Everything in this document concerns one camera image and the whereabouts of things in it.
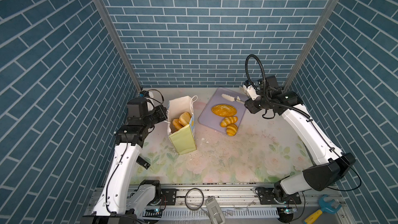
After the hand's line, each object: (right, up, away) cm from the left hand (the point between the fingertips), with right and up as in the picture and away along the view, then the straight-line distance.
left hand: (168, 107), depth 72 cm
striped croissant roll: (+33, -9, +27) cm, 43 cm away
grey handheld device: (+22, -46, -4) cm, 51 cm away
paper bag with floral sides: (+7, -16, +2) cm, 17 cm away
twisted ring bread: (+2, -10, +10) cm, 14 cm away
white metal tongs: (+30, +5, +10) cm, 32 cm away
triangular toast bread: (+7, -6, +9) cm, 13 cm away
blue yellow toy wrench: (+73, -46, -1) cm, 86 cm away
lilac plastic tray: (+20, -9, +31) cm, 38 cm away
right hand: (+39, +3, +5) cm, 40 cm away
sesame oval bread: (+31, -3, +30) cm, 43 cm away
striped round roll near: (+33, -14, +21) cm, 42 cm away
